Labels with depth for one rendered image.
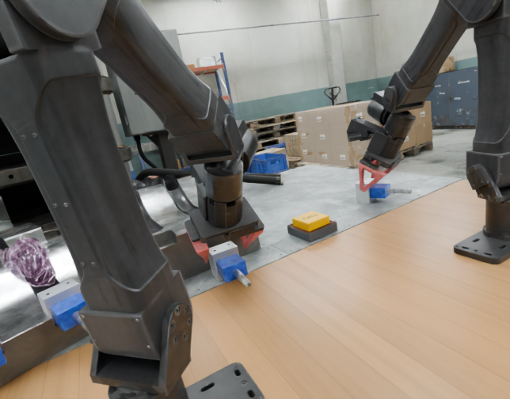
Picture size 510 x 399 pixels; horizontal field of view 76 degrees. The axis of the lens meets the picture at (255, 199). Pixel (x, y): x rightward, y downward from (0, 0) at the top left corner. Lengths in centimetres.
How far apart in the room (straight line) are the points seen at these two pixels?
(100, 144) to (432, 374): 38
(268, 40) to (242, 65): 84
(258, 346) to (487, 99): 51
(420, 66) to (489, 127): 19
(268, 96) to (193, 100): 765
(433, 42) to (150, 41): 53
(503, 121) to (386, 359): 40
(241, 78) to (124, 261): 762
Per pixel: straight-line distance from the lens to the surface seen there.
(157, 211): 84
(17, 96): 26
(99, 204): 26
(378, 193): 89
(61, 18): 25
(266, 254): 68
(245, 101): 780
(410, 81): 77
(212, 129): 40
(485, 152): 65
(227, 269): 57
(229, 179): 46
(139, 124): 147
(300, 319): 49
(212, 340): 49
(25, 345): 58
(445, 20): 71
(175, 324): 31
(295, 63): 847
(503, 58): 63
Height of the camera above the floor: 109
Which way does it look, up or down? 15 degrees down
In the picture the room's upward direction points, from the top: 11 degrees counter-clockwise
